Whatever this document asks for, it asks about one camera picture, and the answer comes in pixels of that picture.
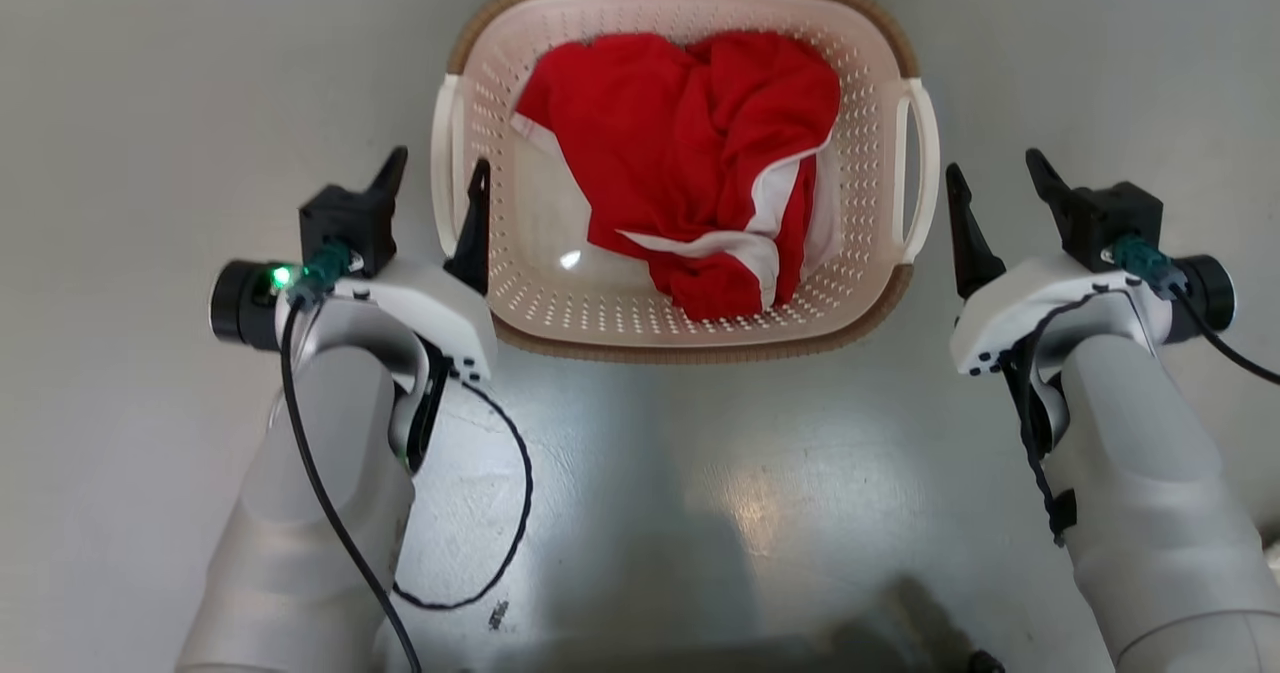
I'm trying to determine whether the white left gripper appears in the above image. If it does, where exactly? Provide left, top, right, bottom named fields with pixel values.
left=209, top=146, right=499, bottom=387

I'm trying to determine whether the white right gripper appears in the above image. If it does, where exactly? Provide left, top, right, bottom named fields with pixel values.
left=945, top=147, right=1237, bottom=376

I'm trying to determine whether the beige plastic laundry basket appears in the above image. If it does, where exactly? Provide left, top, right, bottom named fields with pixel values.
left=430, top=0, right=942, bottom=366

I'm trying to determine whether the red and white garment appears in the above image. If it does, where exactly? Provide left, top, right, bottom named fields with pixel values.
left=511, top=31, right=844, bottom=323

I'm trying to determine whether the black cable with green plug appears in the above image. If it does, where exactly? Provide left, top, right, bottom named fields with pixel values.
left=1108, top=234, right=1280, bottom=387
left=278, top=241, right=424, bottom=673

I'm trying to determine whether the thin black clipped cable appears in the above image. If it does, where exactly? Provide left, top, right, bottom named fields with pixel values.
left=1004, top=288, right=1137, bottom=550

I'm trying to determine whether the thin black looping cable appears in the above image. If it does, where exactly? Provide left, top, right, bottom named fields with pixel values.
left=392, top=377, right=535, bottom=612

